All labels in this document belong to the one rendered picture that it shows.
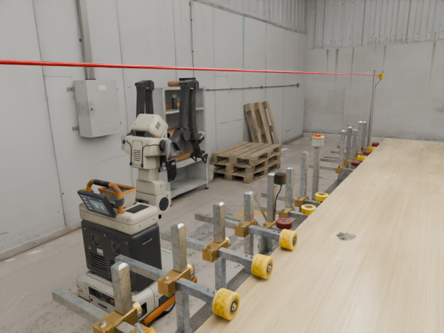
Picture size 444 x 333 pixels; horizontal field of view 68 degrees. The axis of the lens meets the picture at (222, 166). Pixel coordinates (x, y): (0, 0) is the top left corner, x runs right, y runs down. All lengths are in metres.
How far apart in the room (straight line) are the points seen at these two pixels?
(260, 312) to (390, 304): 0.42
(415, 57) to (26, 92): 8.24
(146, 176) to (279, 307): 1.58
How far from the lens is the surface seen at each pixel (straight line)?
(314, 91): 9.94
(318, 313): 1.16
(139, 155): 2.41
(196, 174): 5.24
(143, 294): 2.37
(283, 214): 1.98
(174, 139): 2.34
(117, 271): 0.99
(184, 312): 1.30
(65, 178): 3.99
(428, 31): 9.56
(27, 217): 3.87
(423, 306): 1.30
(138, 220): 2.15
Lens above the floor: 1.60
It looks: 14 degrees down
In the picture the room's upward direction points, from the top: 1 degrees counter-clockwise
